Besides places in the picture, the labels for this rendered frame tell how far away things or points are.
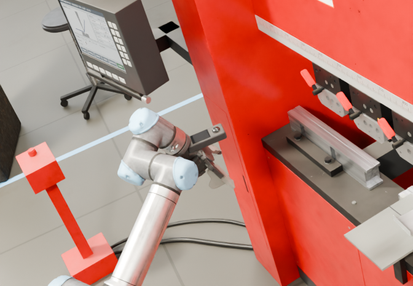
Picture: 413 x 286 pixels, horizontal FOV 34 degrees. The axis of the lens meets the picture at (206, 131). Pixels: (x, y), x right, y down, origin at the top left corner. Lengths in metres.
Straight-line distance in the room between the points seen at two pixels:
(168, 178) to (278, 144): 1.12
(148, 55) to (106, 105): 2.60
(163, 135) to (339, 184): 0.90
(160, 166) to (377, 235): 0.76
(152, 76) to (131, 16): 0.25
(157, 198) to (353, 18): 0.76
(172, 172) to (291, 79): 1.18
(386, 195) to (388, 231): 0.31
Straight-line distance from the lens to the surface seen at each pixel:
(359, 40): 1.98
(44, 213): 4.36
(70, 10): 2.74
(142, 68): 2.52
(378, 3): 1.82
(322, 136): 2.56
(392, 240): 2.10
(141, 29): 2.48
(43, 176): 3.29
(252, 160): 2.81
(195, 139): 1.86
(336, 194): 2.45
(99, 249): 3.73
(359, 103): 2.15
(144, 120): 1.74
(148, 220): 1.64
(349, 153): 2.46
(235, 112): 2.66
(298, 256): 3.19
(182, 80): 5.05
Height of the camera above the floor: 2.54
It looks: 35 degrees down
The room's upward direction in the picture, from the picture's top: 19 degrees counter-clockwise
